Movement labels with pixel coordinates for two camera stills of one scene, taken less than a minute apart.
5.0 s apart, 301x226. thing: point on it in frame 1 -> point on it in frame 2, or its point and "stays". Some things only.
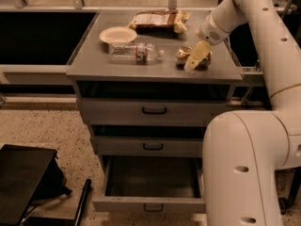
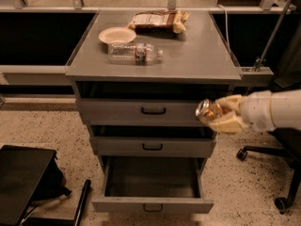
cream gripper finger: x=199 y=52 -> x=228 y=126
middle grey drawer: x=149 y=146 stays
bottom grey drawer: x=151 y=184 stays
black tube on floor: x=87 y=186 stays
